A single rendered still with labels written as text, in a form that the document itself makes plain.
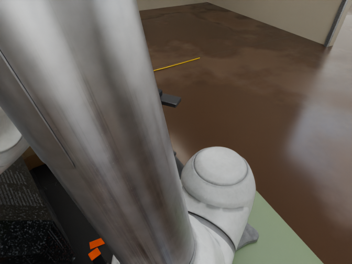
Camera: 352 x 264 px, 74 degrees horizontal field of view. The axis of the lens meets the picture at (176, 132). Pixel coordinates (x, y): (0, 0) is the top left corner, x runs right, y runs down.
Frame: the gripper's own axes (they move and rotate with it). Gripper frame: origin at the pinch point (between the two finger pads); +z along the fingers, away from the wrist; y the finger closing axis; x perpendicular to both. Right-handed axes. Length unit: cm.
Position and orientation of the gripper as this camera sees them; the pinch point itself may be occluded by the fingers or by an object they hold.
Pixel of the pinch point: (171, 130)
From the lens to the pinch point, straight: 47.4
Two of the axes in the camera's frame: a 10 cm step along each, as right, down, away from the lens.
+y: 0.7, -8.1, -5.9
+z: 9.4, 2.6, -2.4
